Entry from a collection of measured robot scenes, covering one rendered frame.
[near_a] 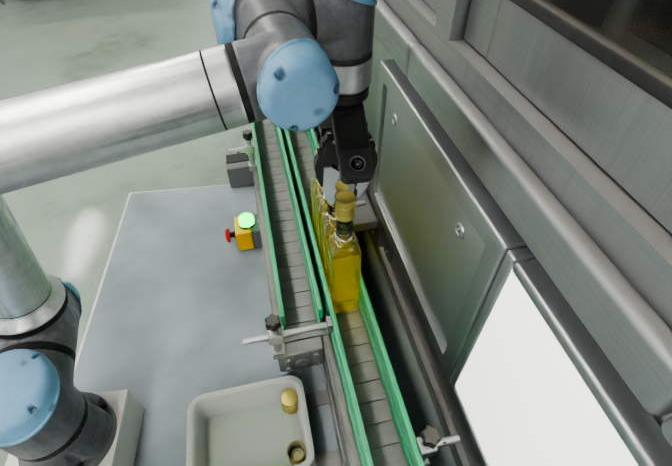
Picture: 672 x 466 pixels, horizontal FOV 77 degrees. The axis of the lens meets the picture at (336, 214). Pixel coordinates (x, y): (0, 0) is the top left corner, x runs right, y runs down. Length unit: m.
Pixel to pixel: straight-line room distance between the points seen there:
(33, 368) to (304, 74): 0.60
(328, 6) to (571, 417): 0.49
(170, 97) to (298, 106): 0.11
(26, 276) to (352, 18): 0.58
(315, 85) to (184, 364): 0.82
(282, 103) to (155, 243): 0.99
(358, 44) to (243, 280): 0.77
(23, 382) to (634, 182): 0.78
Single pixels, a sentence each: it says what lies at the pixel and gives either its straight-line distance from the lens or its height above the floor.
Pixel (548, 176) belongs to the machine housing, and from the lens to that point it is 0.47.
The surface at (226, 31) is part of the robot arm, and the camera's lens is 0.50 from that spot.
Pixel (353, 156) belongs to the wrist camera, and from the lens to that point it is 0.57.
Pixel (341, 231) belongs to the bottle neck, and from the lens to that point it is 0.74.
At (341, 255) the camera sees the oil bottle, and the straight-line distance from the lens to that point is 0.77.
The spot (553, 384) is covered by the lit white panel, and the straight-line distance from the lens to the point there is 0.50.
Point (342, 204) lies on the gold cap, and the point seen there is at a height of 1.19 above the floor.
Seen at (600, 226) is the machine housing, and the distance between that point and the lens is 0.43.
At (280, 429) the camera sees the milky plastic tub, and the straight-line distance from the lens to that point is 0.95.
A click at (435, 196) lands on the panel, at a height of 1.23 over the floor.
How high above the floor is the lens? 1.67
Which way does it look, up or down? 45 degrees down
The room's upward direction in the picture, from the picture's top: straight up
